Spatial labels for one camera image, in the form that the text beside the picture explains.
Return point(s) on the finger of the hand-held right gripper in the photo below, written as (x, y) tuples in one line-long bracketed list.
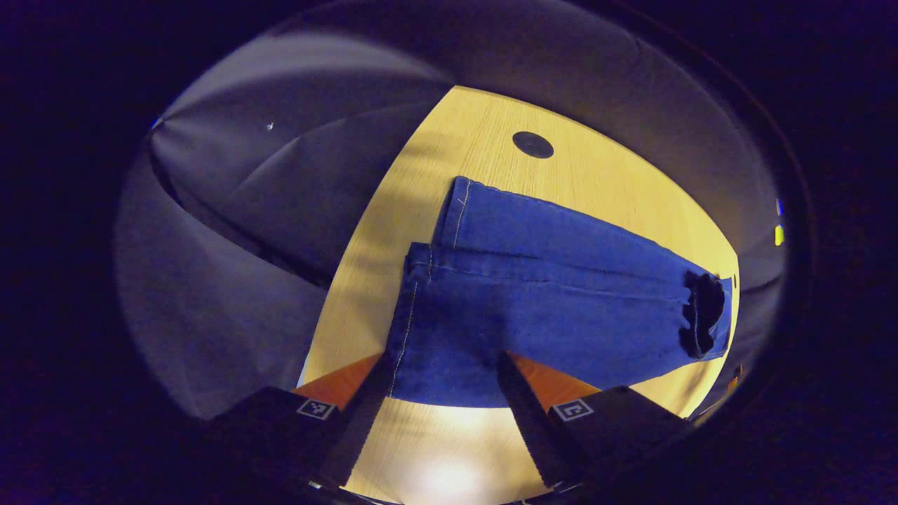
[(734, 382)]

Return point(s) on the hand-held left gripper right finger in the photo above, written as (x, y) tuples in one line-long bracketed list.
[(526, 421)]

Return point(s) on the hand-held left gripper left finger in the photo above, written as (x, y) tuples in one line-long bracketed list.
[(361, 414)]

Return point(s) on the blue jeans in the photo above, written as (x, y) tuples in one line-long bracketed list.
[(547, 301)]

